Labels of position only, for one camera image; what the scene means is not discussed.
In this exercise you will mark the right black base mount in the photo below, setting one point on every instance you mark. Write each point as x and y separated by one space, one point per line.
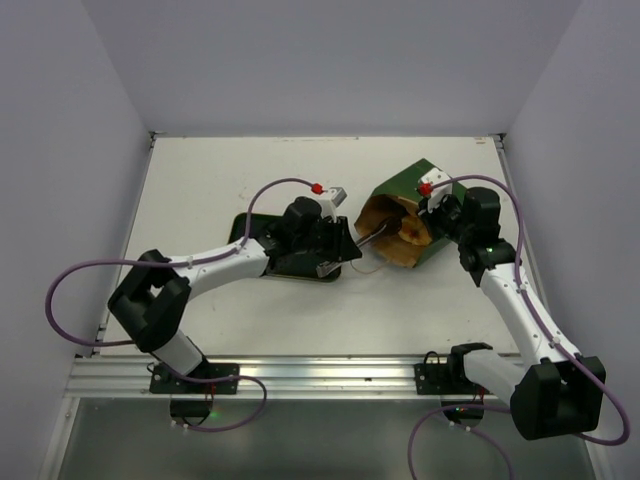
433 376

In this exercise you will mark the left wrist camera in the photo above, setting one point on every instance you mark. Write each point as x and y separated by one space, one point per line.
330 200

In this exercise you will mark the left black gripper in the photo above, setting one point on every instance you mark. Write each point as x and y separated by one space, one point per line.
342 246

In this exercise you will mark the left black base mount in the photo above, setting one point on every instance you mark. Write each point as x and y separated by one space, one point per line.
192 401

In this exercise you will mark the round glazed pastry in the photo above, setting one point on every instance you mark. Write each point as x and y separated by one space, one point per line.
414 232

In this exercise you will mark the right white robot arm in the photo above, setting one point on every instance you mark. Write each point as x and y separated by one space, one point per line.
549 395

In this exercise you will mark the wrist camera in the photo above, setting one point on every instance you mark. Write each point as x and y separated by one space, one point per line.
330 200
433 187

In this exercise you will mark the green paper bag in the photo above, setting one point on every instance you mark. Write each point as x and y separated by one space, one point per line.
397 198

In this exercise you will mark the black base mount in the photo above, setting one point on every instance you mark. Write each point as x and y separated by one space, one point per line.
192 401
433 376

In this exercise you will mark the aluminium rail frame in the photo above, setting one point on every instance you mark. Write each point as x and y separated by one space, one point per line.
356 338

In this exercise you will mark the metal tongs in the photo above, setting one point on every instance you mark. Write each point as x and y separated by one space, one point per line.
388 227

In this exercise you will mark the dark green tray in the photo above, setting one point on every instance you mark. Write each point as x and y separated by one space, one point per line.
301 267

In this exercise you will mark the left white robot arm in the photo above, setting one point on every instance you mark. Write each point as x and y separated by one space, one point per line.
150 301

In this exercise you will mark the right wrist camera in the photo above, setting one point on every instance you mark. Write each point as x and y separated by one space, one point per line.
433 187

